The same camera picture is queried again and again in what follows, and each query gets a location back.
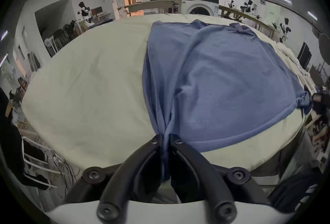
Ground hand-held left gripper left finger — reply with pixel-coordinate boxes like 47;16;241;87
63;134;165;221

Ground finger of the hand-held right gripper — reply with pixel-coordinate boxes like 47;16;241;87
312;93;330;125

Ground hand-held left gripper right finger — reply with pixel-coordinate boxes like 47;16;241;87
168;134;272;221

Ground blue shirt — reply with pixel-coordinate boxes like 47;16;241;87
142;20;313;182

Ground white bunched cloth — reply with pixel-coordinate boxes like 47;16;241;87
274;42;310;81

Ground person's legs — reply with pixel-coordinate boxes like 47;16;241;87
268;131;326;214

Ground white and black robot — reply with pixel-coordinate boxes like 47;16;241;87
240;0;258;13
77;2;94;28
278;18;292;43

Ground white chair with black garment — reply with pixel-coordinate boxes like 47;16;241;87
0;86;61;191

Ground white standing fan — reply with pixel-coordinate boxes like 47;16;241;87
44;38;58;56

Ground white washing machine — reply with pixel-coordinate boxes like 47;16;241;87
180;0;220;16

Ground tangle of cables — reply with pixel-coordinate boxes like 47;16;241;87
49;149;83;199

